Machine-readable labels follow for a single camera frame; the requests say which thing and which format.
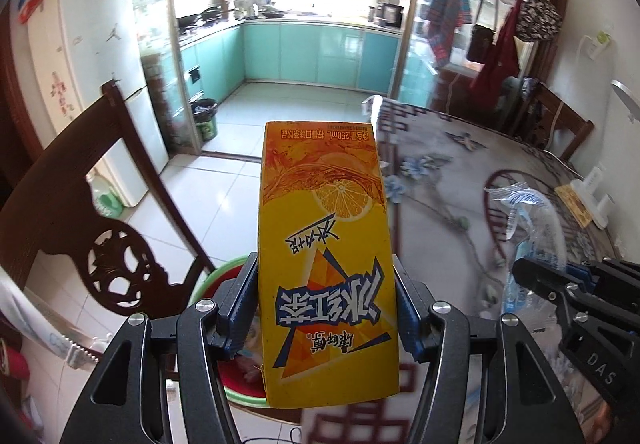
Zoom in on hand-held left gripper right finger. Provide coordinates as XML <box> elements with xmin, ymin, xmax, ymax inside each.
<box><xmin>394</xmin><ymin>266</ymin><xmax>586</xmax><ymax>444</ymax></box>

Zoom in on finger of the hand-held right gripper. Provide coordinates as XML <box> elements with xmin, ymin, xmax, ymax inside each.
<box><xmin>567</xmin><ymin>258</ymin><xmax>640</xmax><ymax>310</ymax></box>
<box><xmin>512</xmin><ymin>256</ymin><xmax>601</xmax><ymax>320</ymax></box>

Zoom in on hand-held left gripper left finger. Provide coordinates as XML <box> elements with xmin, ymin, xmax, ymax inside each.
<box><xmin>60</xmin><ymin>253</ymin><xmax>259</xmax><ymax>444</ymax></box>

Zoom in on clear plastic bag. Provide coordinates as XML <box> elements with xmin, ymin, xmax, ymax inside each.
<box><xmin>482</xmin><ymin>181</ymin><xmax>573</xmax><ymax>325</ymax></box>

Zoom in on green red plastic basin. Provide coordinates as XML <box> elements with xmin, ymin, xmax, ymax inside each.
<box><xmin>192</xmin><ymin>256</ymin><xmax>283</xmax><ymax>407</ymax></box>

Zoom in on yellow drink carton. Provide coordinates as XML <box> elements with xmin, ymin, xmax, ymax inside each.
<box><xmin>256</xmin><ymin>121</ymin><xmax>401</xmax><ymax>410</ymax></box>

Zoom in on black green trash bin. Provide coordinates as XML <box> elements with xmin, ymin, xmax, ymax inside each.
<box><xmin>191</xmin><ymin>98</ymin><xmax>220</xmax><ymax>141</ymax></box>

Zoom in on yellow patterned placemat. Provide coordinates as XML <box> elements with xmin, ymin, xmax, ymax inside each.
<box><xmin>554</xmin><ymin>184</ymin><xmax>596</xmax><ymax>228</ymax></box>

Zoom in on grey patterned tablecloth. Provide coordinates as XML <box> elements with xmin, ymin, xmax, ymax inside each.
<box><xmin>300</xmin><ymin>94</ymin><xmax>640</xmax><ymax>444</ymax></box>

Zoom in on brown wooden chair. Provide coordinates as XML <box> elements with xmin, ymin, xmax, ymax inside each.
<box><xmin>512</xmin><ymin>81</ymin><xmax>596</xmax><ymax>164</ymax></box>

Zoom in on green plastic bottle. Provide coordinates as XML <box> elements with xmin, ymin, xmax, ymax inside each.
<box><xmin>87</xmin><ymin>173</ymin><xmax>124</xmax><ymax>221</ymax></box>

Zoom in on dark carved wooden chair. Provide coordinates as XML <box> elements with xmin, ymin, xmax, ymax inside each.
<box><xmin>0</xmin><ymin>80</ymin><xmax>217</xmax><ymax>325</ymax></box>

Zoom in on red hanging garment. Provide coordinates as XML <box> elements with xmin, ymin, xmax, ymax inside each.
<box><xmin>470</xmin><ymin>0</ymin><xmax>523</xmax><ymax>100</ymax></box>

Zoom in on small black bag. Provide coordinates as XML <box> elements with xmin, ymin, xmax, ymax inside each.
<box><xmin>467</xmin><ymin>23</ymin><xmax>497</xmax><ymax>64</ymax></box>

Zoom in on black white patterned bag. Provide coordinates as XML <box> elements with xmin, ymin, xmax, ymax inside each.
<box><xmin>515</xmin><ymin>0</ymin><xmax>563</xmax><ymax>42</ymax></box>

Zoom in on turquoise kitchen cabinets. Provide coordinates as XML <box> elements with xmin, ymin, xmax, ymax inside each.
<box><xmin>175</xmin><ymin>19</ymin><xmax>403</xmax><ymax>97</ymax></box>

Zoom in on plaid hanging cloth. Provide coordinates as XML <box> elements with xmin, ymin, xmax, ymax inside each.
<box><xmin>425</xmin><ymin>0</ymin><xmax>473</xmax><ymax>70</ymax></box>

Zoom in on white refrigerator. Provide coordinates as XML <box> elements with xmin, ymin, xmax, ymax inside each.
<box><xmin>26</xmin><ymin>0</ymin><xmax>171</xmax><ymax>209</ymax></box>

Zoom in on black kitchen appliance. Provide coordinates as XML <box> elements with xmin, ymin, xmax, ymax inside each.
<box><xmin>377</xmin><ymin>3</ymin><xmax>405</xmax><ymax>28</ymax></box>

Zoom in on white wall socket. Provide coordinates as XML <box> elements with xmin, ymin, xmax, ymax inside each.
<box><xmin>589</xmin><ymin>31</ymin><xmax>615</xmax><ymax>61</ymax></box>

